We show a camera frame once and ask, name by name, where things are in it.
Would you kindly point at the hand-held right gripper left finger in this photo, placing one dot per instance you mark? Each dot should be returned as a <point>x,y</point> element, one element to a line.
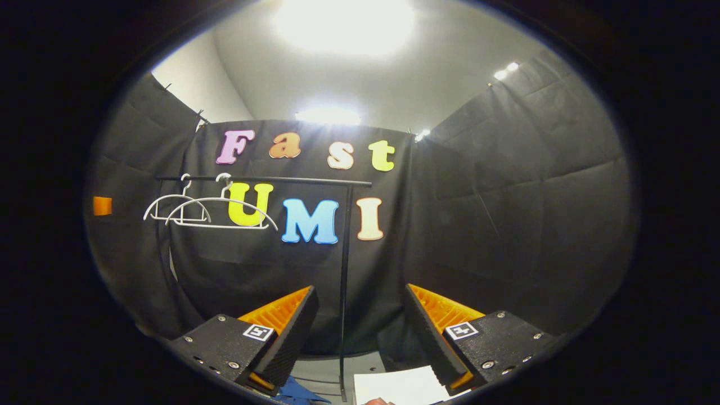
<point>292,337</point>

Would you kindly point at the white box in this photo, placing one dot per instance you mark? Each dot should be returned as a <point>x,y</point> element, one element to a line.
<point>394,385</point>

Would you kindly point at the black backdrop cloth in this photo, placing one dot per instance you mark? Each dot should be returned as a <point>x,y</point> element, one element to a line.
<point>506,225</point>

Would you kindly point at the black metal clothes rack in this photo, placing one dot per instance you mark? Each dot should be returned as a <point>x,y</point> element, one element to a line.
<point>315,181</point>

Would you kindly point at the white plastic clothes hanger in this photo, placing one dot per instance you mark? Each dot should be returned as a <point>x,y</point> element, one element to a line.
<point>175,196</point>
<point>225,226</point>

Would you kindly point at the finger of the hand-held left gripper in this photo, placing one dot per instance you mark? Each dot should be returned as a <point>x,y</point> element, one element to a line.
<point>102,206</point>

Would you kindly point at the large ceiling light panel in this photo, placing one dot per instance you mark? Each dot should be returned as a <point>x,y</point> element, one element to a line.
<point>344,25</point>

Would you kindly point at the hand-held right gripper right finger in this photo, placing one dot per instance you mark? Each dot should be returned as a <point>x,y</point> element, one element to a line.
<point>430,337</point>

